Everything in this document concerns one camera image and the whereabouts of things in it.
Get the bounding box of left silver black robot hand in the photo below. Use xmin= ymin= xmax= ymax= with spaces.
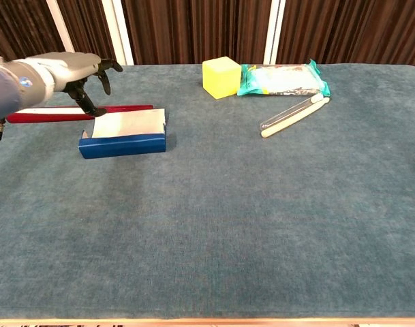
xmin=29 ymin=50 xmax=123 ymax=119

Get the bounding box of blue box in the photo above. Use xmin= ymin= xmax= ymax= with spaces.
xmin=77 ymin=108 xmax=168 ymax=160

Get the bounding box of dark red white slim box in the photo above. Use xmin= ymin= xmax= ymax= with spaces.
xmin=5 ymin=104 xmax=155 ymax=124

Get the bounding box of dark brown pleated curtain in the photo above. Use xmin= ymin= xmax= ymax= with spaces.
xmin=0 ymin=0 xmax=415 ymax=68

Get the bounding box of yellow foam cube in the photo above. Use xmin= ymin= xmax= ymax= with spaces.
xmin=202 ymin=56 xmax=243 ymax=100

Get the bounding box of teal clear plastic packet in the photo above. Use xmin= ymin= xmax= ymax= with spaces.
xmin=236 ymin=59 xmax=331 ymax=97

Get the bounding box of teal carpet table cloth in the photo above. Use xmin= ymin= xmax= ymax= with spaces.
xmin=0 ymin=63 xmax=415 ymax=320

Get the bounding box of clear glass test tube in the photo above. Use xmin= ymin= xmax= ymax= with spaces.
xmin=259 ymin=93 xmax=324 ymax=134

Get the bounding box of light wooden stick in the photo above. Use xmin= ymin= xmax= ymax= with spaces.
xmin=260 ymin=97 xmax=331 ymax=138

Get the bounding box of thin white frame post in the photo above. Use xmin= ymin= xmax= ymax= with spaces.
xmin=45 ymin=0 xmax=80 ymax=67

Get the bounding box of wide white frame post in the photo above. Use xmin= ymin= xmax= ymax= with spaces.
xmin=101 ymin=0 xmax=136 ymax=66
xmin=262 ymin=0 xmax=287 ymax=65

